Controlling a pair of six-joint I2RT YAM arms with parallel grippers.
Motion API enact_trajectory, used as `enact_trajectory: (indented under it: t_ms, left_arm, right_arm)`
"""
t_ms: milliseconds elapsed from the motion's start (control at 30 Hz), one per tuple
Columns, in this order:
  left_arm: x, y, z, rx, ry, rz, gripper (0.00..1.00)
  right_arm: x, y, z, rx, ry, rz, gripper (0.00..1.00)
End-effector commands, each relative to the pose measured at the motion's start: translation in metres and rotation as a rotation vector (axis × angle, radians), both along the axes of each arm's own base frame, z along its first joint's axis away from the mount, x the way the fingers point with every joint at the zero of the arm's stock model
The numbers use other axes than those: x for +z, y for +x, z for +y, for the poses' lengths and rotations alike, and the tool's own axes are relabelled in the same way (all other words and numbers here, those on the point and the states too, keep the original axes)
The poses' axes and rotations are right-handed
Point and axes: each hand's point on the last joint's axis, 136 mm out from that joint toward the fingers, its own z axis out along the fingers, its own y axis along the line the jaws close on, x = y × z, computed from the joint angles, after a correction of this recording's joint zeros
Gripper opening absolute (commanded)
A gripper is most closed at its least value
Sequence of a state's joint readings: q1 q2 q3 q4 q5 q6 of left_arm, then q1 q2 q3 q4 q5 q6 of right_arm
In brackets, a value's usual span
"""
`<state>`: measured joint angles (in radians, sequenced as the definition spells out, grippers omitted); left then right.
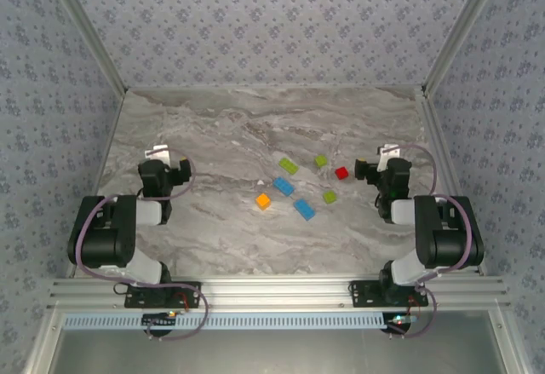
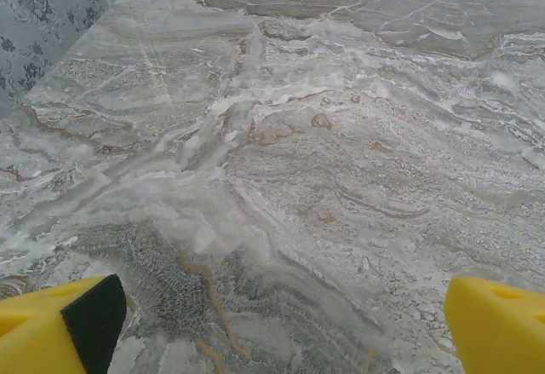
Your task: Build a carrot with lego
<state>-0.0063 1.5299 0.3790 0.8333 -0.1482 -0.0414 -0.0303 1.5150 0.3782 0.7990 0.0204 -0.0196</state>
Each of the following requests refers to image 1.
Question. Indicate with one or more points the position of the red two-by-two lego brick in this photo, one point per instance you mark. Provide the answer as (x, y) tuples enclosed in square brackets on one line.
[(341, 174)]

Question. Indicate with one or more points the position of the green two-by-two lego brick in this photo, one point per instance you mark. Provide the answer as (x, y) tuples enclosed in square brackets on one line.
[(320, 161), (329, 197)]

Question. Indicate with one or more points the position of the blue two-by-four lego brick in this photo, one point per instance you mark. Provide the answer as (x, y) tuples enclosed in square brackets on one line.
[(304, 210), (283, 186)]

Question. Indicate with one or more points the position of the green two-by-four lego brick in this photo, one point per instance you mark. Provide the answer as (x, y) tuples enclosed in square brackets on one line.
[(289, 166)]

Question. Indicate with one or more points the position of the orange two-by-two lego brick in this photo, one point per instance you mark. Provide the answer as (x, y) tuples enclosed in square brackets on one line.
[(263, 202)]

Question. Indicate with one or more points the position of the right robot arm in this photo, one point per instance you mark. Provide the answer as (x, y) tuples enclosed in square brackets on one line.
[(447, 237)]

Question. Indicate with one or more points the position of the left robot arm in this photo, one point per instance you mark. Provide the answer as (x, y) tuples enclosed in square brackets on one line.
[(102, 237)]

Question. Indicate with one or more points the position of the grey metal panel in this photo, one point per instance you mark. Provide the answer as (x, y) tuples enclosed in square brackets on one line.
[(277, 352)]

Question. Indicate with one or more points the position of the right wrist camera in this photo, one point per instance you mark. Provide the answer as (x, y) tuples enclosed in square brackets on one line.
[(389, 154)]

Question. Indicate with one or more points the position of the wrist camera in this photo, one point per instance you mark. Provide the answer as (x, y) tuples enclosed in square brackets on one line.
[(157, 151), (389, 154)]

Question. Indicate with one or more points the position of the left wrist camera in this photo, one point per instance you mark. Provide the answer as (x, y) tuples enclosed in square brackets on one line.
[(157, 151)]

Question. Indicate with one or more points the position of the aluminium side rail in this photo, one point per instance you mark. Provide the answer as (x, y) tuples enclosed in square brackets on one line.
[(445, 157)]

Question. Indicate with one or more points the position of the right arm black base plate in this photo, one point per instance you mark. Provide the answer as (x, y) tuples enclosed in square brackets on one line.
[(362, 297)]

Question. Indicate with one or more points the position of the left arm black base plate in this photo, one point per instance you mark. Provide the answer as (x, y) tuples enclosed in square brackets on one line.
[(176, 301)]

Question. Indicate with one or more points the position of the long aluminium frame rail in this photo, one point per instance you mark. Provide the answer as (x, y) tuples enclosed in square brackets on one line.
[(277, 291)]

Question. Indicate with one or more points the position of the aluminium frame post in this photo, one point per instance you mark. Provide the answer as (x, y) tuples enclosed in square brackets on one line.
[(93, 33), (457, 33)]

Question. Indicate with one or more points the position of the aluminium frame leg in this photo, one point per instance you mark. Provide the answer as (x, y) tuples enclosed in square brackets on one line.
[(42, 344), (508, 344)]

